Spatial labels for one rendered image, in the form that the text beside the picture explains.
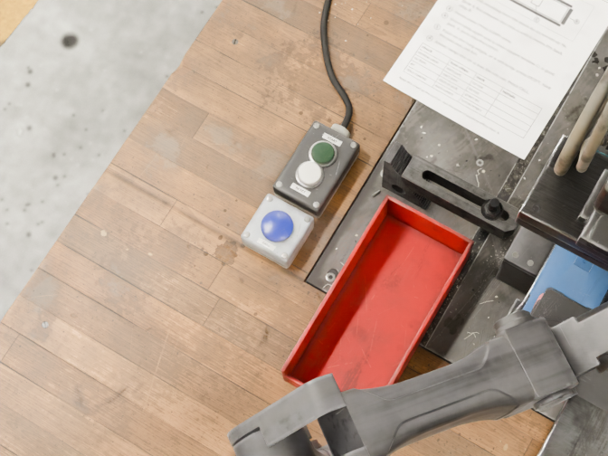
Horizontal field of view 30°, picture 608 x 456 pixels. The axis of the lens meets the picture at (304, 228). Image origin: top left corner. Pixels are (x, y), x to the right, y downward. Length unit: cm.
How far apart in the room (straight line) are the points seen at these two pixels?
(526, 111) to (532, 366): 55
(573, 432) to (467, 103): 44
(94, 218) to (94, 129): 106
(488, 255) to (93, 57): 138
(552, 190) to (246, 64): 50
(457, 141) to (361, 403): 62
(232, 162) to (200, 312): 20
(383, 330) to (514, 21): 46
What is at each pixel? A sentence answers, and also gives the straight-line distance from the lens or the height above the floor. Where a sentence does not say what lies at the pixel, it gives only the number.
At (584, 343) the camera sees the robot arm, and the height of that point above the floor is 122.
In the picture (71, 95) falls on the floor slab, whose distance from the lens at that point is 256.
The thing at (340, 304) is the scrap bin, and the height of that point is 90.
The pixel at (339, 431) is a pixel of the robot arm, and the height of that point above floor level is 132.
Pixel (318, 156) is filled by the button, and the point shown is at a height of 94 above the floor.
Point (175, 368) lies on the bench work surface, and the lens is 139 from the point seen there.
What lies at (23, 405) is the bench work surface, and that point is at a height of 90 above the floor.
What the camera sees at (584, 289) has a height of 99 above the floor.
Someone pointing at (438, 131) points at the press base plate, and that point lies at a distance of 148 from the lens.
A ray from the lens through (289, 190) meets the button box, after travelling 141.
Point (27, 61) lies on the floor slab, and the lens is 262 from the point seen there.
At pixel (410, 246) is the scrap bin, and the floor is 90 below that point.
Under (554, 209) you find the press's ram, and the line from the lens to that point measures 120.
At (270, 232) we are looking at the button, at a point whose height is 94.
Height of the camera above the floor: 225
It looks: 71 degrees down
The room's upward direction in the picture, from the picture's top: 7 degrees counter-clockwise
